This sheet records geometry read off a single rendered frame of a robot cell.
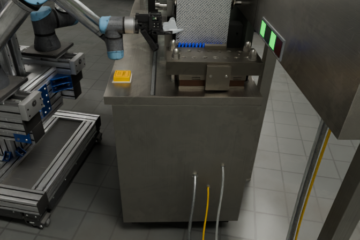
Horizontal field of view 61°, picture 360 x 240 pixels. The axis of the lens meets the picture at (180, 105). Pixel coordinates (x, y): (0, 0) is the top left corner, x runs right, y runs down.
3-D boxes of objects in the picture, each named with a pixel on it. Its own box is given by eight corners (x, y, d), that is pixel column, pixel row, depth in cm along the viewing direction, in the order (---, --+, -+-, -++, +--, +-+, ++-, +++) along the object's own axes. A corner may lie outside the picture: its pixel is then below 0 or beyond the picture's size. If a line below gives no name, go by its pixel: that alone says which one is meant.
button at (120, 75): (115, 74, 142) (115, 69, 140) (130, 74, 142) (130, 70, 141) (113, 82, 136) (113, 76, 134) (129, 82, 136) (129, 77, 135)
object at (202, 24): (175, 45, 142) (176, 4, 132) (225, 45, 143) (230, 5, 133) (175, 45, 142) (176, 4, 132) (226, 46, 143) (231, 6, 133)
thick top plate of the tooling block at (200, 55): (165, 59, 141) (165, 46, 138) (252, 60, 143) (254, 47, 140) (166, 74, 128) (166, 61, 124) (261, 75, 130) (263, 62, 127)
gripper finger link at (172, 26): (184, 21, 133) (162, 20, 132) (183, 34, 136) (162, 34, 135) (183, 19, 135) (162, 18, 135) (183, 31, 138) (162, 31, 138)
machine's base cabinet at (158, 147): (145, 55, 386) (143, -18, 340) (197, 55, 389) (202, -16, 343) (123, 234, 173) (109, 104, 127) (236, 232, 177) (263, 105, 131)
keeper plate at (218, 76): (204, 88, 132) (206, 64, 126) (227, 88, 132) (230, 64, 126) (205, 90, 130) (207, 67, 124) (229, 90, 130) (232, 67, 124)
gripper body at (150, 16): (162, 16, 131) (134, 16, 130) (162, 36, 135) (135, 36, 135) (162, 12, 137) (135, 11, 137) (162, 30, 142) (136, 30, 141)
